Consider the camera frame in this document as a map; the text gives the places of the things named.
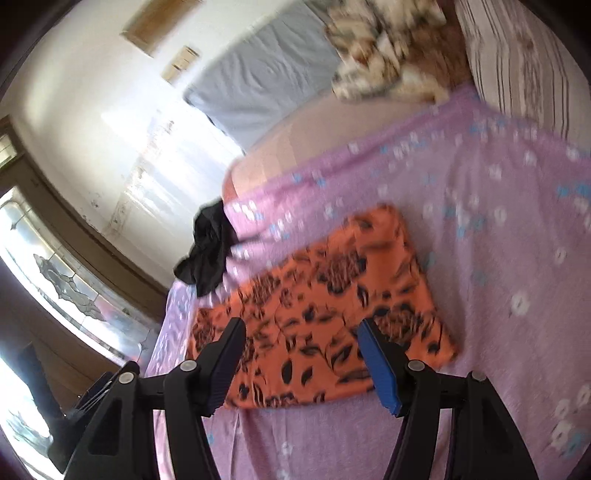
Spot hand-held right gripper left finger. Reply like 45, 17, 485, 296
64, 317, 247, 480

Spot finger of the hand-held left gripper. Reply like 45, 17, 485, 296
74, 372, 122, 418

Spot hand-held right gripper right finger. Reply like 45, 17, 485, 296
357, 318, 539, 480

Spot orange black floral dress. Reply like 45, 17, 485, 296
187, 205, 461, 410

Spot black garment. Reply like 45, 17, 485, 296
172, 198, 241, 299

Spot leaded glass door pane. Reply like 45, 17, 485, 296
0, 186, 158, 361

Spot brown wooden door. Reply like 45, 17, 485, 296
0, 114, 172, 464

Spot purple floral bedsheet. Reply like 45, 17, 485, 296
143, 85, 591, 480

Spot pink mattress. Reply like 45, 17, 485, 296
221, 95, 440, 205

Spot grey-blue pillow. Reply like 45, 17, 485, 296
183, 4, 343, 154

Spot cream brown floral cloth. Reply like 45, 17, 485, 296
325, 0, 452, 103

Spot striped patterned pillow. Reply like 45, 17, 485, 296
454, 0, 591, 140

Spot framed wall plaque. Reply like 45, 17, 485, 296
120, 0, 205, 58

